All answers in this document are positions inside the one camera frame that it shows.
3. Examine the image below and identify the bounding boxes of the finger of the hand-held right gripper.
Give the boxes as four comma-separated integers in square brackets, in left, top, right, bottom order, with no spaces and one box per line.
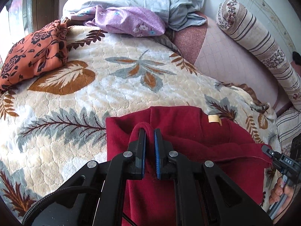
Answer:
[261,145,283,170]

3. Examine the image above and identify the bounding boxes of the striped floral bolster pillow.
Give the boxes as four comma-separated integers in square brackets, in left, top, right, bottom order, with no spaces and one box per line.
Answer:
[216,0,301,111]

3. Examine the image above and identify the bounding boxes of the window with wooden frame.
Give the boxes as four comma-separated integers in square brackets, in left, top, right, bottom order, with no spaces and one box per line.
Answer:
[0,0,59,37]

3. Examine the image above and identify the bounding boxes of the orange floral cloth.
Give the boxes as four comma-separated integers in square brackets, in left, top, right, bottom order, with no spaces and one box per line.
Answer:
[0,19,69,91]

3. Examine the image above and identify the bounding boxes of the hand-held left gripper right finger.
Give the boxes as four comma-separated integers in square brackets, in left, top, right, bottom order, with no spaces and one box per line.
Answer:
[154,128,273,226]

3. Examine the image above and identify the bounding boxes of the pink bed sheet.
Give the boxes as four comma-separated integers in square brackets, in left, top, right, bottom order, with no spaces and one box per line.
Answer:
[173,12,292,115]

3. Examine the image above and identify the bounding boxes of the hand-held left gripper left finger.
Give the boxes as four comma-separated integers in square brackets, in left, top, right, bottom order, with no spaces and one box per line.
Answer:
[24,128,147,226]

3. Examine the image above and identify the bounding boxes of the dark red sweater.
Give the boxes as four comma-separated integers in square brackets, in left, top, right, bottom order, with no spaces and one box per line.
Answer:
[105,106,274,226]

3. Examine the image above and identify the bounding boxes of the purple floral cloth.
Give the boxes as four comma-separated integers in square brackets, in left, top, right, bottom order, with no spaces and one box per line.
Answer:
[83,5,166,37]

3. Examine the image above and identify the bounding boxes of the leaf print fleece blanket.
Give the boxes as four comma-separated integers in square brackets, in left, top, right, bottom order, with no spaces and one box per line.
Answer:
[0,25,279,226]

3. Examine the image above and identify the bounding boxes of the black braided cable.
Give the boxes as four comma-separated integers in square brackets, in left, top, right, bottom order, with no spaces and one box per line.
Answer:
[22,186,101,226]

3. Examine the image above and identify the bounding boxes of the person's right hand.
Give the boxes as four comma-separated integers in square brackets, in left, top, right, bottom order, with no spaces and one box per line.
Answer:
[268,176,295,209]

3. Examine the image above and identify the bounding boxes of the striped cloth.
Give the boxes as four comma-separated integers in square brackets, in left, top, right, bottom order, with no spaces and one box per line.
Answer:
[275,110,301,152]

